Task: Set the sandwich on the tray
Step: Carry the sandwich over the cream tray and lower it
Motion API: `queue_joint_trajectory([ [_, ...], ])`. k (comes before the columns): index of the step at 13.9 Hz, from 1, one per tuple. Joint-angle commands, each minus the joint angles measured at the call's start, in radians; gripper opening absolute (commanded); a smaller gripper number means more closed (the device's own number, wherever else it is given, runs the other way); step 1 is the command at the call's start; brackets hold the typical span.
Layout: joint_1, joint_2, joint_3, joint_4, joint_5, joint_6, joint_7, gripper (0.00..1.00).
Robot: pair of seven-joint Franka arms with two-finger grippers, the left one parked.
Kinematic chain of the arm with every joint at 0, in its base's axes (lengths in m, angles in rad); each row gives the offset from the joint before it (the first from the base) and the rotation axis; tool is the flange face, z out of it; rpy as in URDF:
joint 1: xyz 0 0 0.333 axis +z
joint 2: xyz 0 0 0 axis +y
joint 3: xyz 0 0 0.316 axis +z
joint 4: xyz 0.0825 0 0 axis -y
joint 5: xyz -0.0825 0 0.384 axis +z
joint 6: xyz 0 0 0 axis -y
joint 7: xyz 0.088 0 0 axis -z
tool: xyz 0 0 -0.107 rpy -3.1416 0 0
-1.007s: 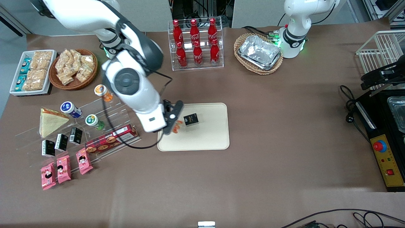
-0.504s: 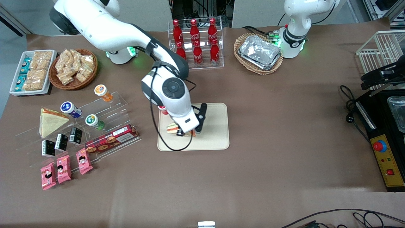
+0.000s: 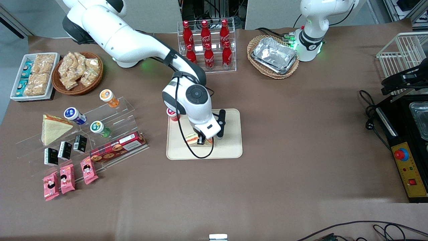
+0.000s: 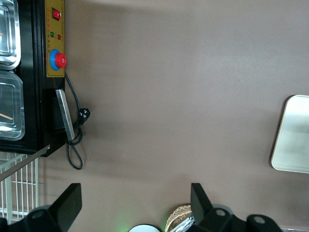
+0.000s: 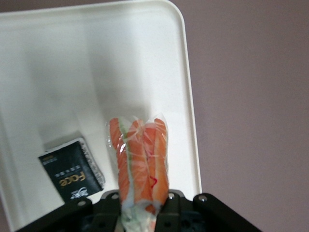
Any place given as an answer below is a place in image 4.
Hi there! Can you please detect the light wicker basket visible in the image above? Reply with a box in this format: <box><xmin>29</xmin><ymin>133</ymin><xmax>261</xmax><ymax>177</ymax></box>
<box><xmin>166</xmin><ymin>204</ymin><xmax>194</xmax><ymax>232</ymax></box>

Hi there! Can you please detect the silver metal lever bar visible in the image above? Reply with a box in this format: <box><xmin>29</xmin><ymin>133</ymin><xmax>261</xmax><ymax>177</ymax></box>
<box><xmin>55</xmin><ymin>88</ymin><xmax>75</xmax><ymax>141</ymax></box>

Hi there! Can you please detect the black power cable with plug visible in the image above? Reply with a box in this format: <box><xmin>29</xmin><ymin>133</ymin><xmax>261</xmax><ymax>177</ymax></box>
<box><xmin>63</xmin><ymin>71</ymin><xmax>91</xmax><ymax>170</ymax></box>

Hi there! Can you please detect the beige plastic tray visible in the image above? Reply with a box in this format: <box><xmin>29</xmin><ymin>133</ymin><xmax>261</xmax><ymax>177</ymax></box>
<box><xmin>270</xmin><ymin>94</ymin><xmax>309</xmax><ymax>174</ymax></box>

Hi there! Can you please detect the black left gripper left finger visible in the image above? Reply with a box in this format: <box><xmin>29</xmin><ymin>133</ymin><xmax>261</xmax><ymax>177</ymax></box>
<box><xmin>0</xmin><ymin>183</ymin><xmax>83</xmax><ymax>232</ymax></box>

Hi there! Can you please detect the stainless steel container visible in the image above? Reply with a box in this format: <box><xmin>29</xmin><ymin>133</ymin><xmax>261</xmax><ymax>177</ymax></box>
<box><xmin>0</xmin><ymin>72</ymin><xmax>26</xmax><ymax>141</ymax></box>
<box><xmin>0</xmin><ymin>0</ymin><xmax>22</xmax><ymax>71</ymax></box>

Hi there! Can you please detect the black machine with yellow panel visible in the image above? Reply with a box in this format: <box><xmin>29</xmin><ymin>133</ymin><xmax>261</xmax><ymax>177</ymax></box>
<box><xmin>0</xmin><ymin>0</ymin><xmax>66</xmax><ymax>158</ymax></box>

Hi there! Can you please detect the white wire rack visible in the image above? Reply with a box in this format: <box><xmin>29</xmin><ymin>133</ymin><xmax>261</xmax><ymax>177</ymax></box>
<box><xmin>0</xmin><ymin>152</ymin><xmax>40</xmax><ymax>225</ymax></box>

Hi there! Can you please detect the aluminium foil tray stack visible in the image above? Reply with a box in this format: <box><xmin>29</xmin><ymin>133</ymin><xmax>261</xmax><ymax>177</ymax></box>
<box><xmin>177</xmin><ymin>216</ymin><xmax>195</xmax><ymax>232</ymax></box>

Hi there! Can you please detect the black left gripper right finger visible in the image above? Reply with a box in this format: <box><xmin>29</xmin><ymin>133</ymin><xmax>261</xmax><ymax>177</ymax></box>
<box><xmin>190</xmin><ymin>183</ymin><xmax>283</xmax><ymax>232</ymax></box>

